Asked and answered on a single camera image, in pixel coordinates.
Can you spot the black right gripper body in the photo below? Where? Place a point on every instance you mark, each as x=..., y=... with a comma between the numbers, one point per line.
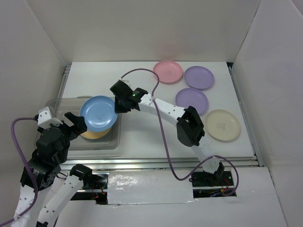
x=122, y=99

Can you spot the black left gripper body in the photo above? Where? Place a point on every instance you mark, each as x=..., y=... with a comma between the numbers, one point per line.
x=67, y=130

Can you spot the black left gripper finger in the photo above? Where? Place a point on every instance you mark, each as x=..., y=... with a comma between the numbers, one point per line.
x=78, y=121
x=77, y=130

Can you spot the yellow plate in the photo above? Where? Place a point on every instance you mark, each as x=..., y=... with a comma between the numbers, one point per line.
x=90, y=135

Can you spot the blue plate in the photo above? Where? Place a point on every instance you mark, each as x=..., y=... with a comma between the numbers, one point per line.
x=99, y=113

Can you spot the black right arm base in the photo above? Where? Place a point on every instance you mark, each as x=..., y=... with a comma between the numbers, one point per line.
x=208, y=179

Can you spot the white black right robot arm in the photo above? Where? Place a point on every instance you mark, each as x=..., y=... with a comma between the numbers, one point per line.
x=189, y=126

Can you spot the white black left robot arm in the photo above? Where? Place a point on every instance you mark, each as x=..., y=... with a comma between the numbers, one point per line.
x=41, y=170

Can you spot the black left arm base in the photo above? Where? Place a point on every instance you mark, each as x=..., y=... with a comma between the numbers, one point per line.
x=95, y=191

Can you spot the pink plate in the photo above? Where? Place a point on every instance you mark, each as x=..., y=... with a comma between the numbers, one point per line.
x=169, y=72

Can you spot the purple plate near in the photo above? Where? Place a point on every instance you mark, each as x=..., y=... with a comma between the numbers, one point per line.
x=192, y=97

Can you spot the purple plate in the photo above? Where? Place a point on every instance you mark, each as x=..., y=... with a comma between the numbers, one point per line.
x=199, y=77
x=192, y=97

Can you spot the purple plate far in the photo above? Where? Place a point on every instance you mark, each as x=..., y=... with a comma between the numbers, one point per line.
x=199, y=77

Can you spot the cream plate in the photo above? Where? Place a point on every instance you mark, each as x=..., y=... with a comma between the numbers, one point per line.
x=222, y=125

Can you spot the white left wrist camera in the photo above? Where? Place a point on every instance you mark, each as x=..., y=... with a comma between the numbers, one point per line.
x=46, y=120

